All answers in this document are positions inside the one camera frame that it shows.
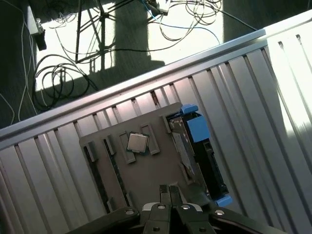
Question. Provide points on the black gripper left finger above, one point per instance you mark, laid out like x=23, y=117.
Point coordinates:
x=156, y=219

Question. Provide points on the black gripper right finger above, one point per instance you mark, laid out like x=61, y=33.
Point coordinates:
x=192, y=221

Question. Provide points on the hard disk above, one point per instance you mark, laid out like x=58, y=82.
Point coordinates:
x=197, y=129

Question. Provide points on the grey parts rack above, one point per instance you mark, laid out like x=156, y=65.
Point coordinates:
x=151, y=175

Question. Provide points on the green RAM stick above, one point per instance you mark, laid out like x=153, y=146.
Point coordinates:
x=95, y=175
x=117, y=170

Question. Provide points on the silver CPU chip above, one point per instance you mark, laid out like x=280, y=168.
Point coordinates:
x=137, y=142

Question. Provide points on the black tripod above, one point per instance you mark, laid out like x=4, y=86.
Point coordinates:
x=78, y=36

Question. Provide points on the black power plug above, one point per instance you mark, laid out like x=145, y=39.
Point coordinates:
x=41, y=40

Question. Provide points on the white power strip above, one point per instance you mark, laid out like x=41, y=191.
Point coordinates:
x=33, y=20

